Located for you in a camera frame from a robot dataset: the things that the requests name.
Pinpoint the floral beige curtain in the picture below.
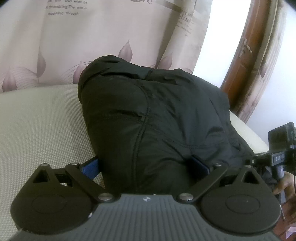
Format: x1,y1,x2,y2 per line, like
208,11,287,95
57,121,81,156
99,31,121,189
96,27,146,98
1,0,212,92

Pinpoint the black jacket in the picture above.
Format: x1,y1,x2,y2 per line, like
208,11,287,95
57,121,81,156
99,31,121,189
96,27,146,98
78,55,254,196

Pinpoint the person's right hand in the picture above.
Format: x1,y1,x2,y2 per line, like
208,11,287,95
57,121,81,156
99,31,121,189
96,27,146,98
273,171,295,204

